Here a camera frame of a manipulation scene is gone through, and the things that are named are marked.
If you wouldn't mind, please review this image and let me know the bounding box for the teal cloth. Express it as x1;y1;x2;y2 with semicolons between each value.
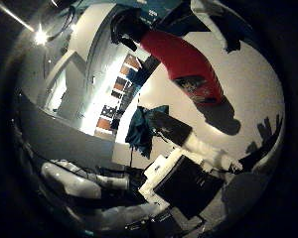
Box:
124;104;171;160

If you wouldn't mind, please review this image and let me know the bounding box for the shelf with orange boxes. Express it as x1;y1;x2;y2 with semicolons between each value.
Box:
94;53;147;137

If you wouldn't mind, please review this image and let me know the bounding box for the teal box with white print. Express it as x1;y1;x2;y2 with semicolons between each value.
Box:
135;0;183;24

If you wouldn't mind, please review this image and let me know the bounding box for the bright ceiling lamp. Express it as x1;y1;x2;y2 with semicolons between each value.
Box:
32;26;52;48

